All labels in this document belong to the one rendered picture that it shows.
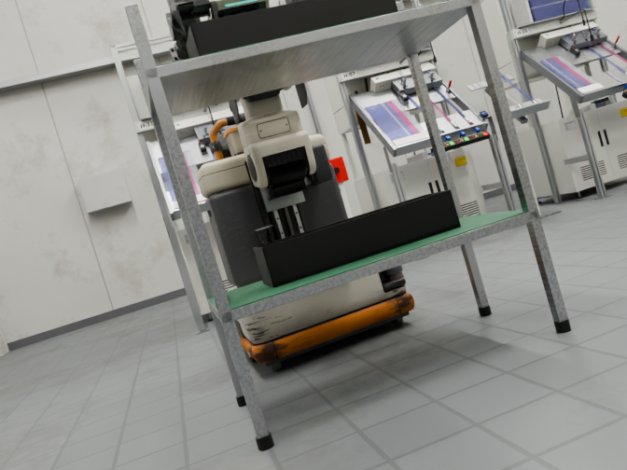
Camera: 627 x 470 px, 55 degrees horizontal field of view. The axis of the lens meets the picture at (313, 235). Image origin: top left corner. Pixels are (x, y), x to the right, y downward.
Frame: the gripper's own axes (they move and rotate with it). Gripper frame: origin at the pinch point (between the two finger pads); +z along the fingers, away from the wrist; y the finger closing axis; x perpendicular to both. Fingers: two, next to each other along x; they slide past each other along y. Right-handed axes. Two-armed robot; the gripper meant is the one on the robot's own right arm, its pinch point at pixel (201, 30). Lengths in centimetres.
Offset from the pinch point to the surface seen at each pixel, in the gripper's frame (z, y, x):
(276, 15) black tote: 18.1, 15.9, -18.6
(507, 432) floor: 133, 22, -17
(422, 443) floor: 129, 8, -8
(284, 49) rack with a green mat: 33.0, 12.2, -22.1
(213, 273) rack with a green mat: 76, -20, -1
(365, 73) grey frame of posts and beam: -120, 147, 193
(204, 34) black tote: 19.1, -3.9, -18.1
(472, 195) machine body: -17, 193, 223
